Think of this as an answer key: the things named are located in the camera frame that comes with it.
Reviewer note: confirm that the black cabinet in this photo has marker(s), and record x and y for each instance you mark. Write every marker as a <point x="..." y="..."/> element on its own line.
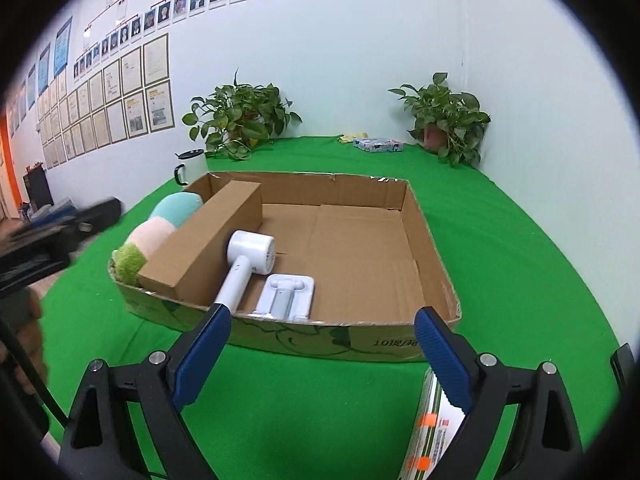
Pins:
<point x="37" y="187"/>

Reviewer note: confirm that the pastel plush pillow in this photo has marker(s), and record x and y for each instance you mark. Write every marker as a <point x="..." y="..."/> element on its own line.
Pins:
<point x="165" y="219"/>

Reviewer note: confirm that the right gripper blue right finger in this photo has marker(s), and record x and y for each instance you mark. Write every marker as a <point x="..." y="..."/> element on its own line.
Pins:
<point x="544" y="441"/>

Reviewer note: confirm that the white hair dryer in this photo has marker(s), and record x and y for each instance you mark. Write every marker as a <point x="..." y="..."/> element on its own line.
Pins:
<point x="248" y="253"/>

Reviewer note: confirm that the white mug black handle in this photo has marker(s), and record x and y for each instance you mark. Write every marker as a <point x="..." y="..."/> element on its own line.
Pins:
<point x="191" y="166"/>

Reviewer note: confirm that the long brown cardboard box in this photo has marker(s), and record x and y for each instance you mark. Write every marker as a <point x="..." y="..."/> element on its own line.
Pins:
<point x="190" y="265"/>

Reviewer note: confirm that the green white medicine box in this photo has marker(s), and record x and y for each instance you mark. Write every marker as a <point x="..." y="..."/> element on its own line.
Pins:
<point x="437" y="422"/>

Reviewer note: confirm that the left potted green plant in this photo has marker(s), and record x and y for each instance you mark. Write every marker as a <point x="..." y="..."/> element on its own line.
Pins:
<point x="235" y="118"/>

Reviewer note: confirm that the grey plastic stool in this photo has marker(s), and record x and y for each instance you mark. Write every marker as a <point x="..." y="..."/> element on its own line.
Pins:
<point x="51" y="213"/>

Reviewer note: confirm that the framed certificates on wall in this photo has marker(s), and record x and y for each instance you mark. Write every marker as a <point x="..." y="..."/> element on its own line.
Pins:
<point x="102" y="78"/>

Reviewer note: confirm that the large flat cardboard tray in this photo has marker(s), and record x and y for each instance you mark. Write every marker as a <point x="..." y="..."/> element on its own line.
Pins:
<point x="367" y="245"/>

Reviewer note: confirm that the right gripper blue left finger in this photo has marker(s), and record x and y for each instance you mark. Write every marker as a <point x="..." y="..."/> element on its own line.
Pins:
<point x="99" y="441"/>

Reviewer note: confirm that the yellow item on table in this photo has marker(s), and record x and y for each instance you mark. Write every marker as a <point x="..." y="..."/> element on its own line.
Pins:
<point x="351" y="138"/>

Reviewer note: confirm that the potted green plant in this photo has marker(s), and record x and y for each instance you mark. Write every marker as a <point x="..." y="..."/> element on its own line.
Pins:
<point x="448" y="124"/>
<point x="235" y="118"/>

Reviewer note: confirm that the white folding phone stand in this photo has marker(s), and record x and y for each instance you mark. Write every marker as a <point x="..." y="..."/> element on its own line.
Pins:
<point x="286" y="297"/>

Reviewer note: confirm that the right potted green plant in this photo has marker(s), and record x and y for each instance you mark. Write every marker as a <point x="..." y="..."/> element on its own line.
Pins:
<point x="448" y="124"/>

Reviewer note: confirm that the patterned tissue pack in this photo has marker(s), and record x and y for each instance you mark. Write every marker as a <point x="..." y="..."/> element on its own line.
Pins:
<point x="378" y="145"/>

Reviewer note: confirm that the person's left hand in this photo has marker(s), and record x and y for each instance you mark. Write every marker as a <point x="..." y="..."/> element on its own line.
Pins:
<point x="31" y="338"/>

